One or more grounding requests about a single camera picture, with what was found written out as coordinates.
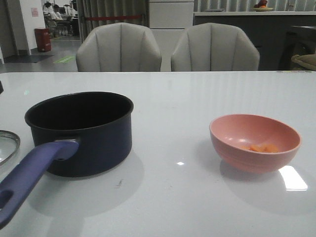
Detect grey upholstered chair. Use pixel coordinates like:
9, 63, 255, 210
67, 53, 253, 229
171, 23, 260, 72
76, 23, 162, 72

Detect dark blue saucepan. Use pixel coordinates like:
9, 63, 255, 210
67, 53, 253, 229
0, 91, 134, 227

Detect left grey upholstered chair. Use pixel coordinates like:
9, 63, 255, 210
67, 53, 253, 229
76, 23, 162, 72

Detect right grey upholstered chair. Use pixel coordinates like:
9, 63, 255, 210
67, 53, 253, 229
171, 23, 260, 72

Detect white drawer cabinet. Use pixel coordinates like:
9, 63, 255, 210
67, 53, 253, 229
149, 0, 194, 72

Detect orange ham pieces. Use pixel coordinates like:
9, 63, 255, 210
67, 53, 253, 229
241, 144, 279, 153

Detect pink bowl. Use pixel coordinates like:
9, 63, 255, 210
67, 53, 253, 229
209, 114, 302, 174

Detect red barrier belt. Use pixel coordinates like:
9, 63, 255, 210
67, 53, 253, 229
84, 15, 143, 21

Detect glass lid with blue knob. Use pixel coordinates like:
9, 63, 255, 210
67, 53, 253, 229
0, 130, 20, 165

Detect olive cushion seat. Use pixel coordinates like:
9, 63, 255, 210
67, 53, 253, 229
291, 54, 316, 71

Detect dark grey counter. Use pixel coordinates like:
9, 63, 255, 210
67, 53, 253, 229
193, 11, 316, 71

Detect fruit plate on counter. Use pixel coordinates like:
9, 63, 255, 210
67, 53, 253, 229
253, 0, 273, 12

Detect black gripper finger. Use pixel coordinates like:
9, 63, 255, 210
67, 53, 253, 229
0, 81, 3, 94

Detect red trash bin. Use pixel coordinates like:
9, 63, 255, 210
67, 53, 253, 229
34, 28, 51, 52

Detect seated person in background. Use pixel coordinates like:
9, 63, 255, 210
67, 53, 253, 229
50, 4, 72, 34

